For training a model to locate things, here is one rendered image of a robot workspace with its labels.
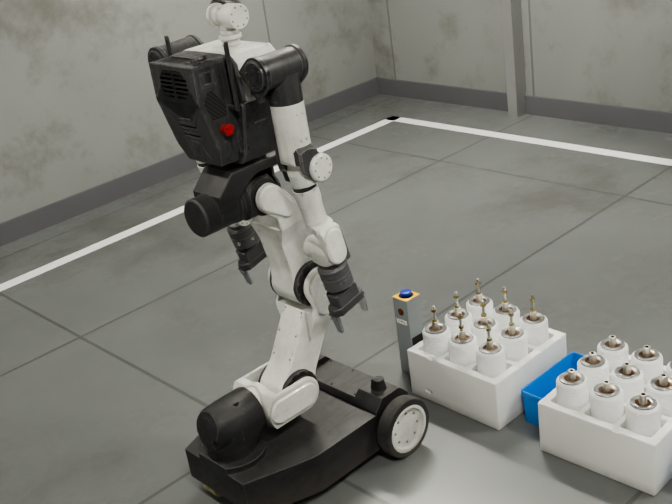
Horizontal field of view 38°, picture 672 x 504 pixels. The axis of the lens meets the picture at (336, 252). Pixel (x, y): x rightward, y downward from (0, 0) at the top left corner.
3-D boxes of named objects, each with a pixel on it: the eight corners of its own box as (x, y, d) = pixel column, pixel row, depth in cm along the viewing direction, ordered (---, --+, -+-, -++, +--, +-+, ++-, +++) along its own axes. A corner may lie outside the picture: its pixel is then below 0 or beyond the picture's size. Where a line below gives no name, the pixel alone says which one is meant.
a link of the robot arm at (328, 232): (335, 269, 267) (321, 228, 260) (313, 262, 273) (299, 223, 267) (350, 257, 270) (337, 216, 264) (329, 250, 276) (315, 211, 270)
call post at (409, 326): (415, 377, 352) (406, 302, 339) (401, 371, 357) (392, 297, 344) (428, 368, 356) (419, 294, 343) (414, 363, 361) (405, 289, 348)
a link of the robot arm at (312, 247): (335, 284, 270) (322, 252, 264) (309, 276, 277) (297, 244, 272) (361, 261, 275) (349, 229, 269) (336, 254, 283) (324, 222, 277)
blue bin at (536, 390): (548, 432, 311) (547, 401, 306) (521, 420, 319) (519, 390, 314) (600, 390, 329) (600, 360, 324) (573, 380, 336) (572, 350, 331)
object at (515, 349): (532, 372, 332) (529, 326, 324) (526, 387, 324) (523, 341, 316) (504, 370, 335) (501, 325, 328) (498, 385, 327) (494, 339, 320)
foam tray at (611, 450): (654, 497, 277) (654, 445, 270) (539, 450, 304) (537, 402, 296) (717, 430, 301) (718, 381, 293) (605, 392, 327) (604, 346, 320)
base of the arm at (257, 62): (273, 97, 239) (256, 53, 238) (246, 109, 249) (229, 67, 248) (317, 80, 248) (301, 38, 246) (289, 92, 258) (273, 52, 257)
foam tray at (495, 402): (499, 431, 315) (495, 384, 308) (411, 393, 343) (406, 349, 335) (568, 377, 338) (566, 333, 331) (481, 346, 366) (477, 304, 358)
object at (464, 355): (473, 373, 336) (469, 328, 329) (485, 386, 328) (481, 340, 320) (448, 380, 334) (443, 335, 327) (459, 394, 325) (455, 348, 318)
